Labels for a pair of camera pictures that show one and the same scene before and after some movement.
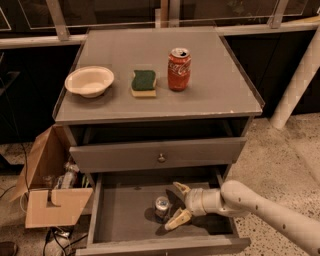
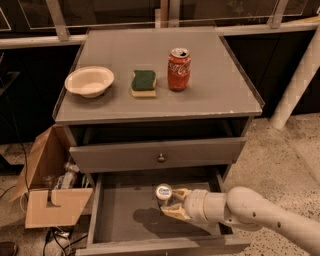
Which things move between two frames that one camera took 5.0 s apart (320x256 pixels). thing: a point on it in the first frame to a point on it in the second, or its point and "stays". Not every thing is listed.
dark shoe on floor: x=8 y=249 stays
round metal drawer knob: x=161 y=159 stays
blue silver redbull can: x=162 y=209 to x=164 y=191
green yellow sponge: x=143 y=83 stays
